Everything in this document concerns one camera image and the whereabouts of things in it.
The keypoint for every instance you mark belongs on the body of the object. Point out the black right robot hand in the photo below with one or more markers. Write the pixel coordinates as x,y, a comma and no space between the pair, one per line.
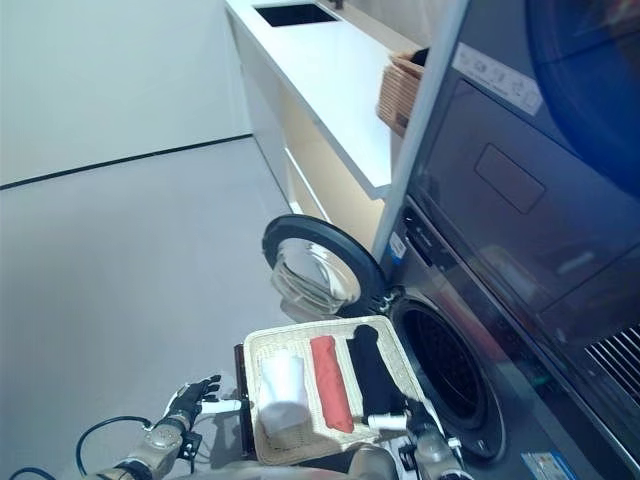
422,417

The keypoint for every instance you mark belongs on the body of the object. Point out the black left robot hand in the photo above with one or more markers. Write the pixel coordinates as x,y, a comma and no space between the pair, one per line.
192,397

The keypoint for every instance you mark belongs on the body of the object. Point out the black cloth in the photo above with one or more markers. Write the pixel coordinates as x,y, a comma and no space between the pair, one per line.
372,370

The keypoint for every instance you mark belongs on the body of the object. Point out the white cloth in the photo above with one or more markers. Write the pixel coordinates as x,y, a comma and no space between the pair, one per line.
282,385

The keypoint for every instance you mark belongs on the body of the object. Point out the red cloth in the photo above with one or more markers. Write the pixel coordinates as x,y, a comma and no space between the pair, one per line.
332,385

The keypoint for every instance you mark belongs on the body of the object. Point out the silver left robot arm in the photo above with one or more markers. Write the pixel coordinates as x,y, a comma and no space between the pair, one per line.
155,445

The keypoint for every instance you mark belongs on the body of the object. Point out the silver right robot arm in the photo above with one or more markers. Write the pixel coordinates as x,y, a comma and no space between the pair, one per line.
435,455

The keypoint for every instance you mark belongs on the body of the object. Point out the front-load washing machine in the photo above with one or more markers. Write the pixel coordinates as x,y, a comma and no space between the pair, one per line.
525,175

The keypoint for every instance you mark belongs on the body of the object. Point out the dark glossy stool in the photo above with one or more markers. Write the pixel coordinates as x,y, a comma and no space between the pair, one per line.
246,400

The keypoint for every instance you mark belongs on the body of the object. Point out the cream woven tray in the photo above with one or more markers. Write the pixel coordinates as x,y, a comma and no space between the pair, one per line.
295,450

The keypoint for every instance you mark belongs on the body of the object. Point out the round glass washer door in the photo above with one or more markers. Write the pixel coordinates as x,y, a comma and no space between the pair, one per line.
345,250

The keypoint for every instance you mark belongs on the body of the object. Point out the brown wicker basket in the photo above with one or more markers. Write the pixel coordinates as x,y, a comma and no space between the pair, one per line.
395,95

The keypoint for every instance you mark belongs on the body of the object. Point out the white counter cabinet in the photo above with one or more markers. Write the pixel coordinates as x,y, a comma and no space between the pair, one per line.
325,75

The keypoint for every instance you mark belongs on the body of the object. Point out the black item in basket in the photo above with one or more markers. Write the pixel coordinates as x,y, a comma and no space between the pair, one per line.
420,56

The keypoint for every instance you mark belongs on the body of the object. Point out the black sink basin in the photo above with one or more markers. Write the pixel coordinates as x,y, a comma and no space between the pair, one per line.
295,14

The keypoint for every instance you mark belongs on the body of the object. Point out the dark bronze faucet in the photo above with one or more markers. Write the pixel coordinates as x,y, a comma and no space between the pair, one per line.
337,3

